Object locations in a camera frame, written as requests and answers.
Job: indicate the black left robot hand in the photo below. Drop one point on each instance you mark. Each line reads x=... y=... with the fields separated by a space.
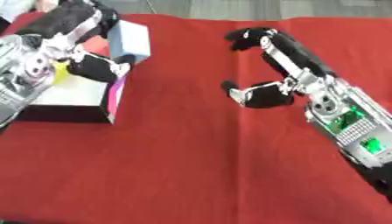
x=66 y=17

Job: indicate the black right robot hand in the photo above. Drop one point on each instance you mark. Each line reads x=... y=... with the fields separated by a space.
x=298 y=55

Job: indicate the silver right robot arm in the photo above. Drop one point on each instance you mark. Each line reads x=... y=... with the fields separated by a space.
x=352 y=125

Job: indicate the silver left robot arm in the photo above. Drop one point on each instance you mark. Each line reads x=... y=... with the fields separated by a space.
x=20 y=75

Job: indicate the black box with white inside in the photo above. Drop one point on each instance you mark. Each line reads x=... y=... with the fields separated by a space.
x=92 y=93

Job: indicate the yellow block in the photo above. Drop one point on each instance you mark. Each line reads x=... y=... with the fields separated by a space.
x=60 y=72

